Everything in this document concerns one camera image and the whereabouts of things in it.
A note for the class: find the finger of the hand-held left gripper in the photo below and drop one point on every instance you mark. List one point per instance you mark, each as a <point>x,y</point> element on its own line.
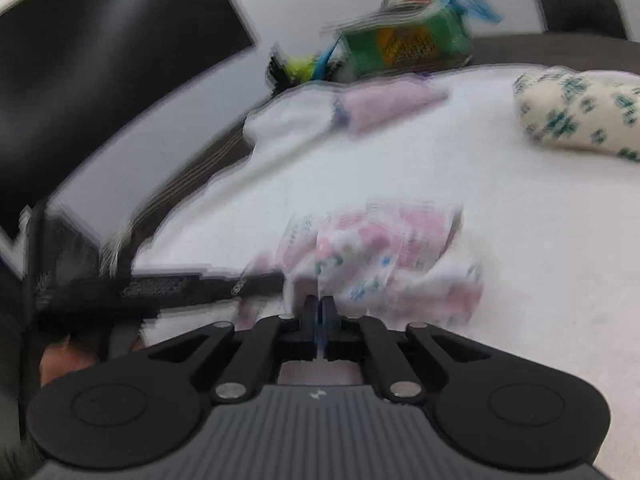
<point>200,287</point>

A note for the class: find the folded white cloth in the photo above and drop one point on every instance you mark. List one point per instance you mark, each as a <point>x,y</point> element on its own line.
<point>290,120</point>

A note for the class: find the person's left hand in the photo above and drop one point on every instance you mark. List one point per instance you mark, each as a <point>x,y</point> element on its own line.
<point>67,362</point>

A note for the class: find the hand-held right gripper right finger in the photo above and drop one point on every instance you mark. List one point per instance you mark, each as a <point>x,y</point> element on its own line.
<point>328,321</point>

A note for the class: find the black chair back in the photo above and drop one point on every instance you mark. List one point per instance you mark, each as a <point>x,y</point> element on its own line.
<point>580,7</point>

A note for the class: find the green printed bag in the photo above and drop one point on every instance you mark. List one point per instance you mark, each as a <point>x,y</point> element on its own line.
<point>405,45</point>

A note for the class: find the black television screen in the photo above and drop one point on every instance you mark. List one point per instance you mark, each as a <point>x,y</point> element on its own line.
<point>100,70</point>

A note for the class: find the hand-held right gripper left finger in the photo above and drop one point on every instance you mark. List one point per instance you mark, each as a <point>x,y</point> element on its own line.
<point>309,321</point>

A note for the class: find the pink floral cloth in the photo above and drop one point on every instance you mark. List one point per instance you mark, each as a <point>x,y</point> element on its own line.
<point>380,260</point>

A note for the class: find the cream pillow with green print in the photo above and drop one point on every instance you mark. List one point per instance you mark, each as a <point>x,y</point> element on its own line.
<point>575,110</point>

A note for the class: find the yellow-green item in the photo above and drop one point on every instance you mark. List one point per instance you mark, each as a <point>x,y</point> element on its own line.
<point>300,67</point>

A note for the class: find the blue plastic bag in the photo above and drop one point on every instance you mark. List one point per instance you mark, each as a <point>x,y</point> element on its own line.
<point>472,2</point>

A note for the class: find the folded pink cloth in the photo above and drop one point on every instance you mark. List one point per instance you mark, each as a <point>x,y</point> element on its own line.
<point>390,102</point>

